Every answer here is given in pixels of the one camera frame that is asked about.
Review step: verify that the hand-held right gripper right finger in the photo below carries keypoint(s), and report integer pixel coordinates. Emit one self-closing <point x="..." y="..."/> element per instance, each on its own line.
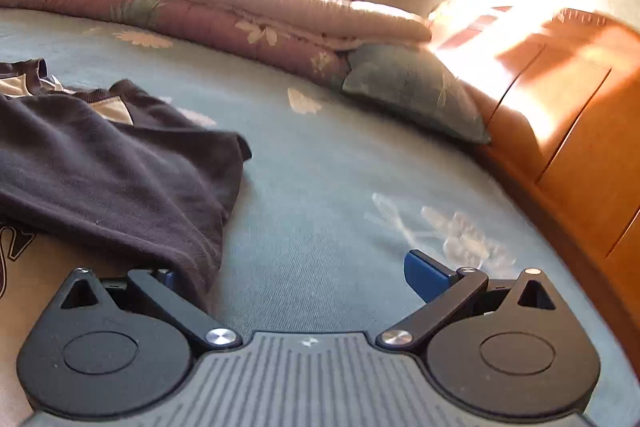
<point x="427" y="274"/>

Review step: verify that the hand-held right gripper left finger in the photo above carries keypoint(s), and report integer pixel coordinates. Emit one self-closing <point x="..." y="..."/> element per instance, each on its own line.
<point x="165" y="302"/>

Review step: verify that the cream and black printed sweatshirt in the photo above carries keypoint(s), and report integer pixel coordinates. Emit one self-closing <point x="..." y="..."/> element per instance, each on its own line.
<point x="100" y="167"/>

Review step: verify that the teal floral pillow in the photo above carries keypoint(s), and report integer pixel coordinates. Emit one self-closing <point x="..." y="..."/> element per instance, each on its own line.
<point x="415" y="92"/>

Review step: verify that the wooden headboard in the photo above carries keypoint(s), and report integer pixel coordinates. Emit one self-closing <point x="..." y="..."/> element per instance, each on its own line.
<point x="575" y="132"/>

